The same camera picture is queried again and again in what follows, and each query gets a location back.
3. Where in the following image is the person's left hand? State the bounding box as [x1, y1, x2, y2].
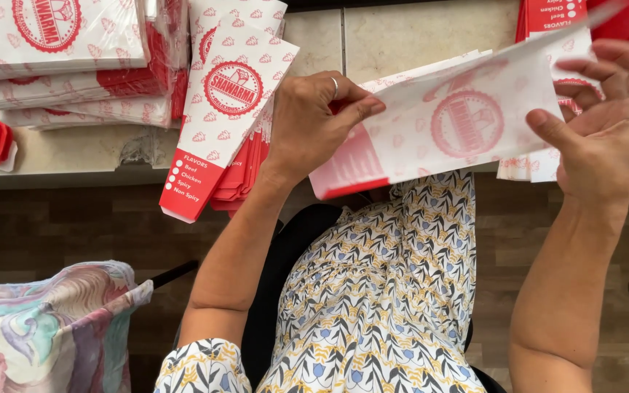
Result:
[262, 70, 387, 187]

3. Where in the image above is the person's right hand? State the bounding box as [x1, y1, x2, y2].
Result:
[526, 38, 629, 211]

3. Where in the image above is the white red printed paper bag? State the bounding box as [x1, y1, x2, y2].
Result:
[309, 0, 629, 201]

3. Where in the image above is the stack of printed paper bags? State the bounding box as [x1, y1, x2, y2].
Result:
[159, 0, 300, 225]
[358, 0, 606, 184]

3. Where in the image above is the black chair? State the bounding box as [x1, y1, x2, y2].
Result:
[151, 202, 507, 393]

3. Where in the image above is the floral patterned dress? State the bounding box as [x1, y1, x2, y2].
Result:
[153, 169, 488, 393]

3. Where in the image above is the plastic-wrapped paper bag bundle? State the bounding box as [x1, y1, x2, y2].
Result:
[0, 0, 151, 80]
[0, 68, 190, 131]
[0, 22, 177, 114]

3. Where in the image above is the heap of red paper bags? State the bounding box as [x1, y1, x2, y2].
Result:
[588, 0, 629, 45]

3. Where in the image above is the pastel floral cloth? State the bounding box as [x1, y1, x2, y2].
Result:
[0, 260, 155, 393]

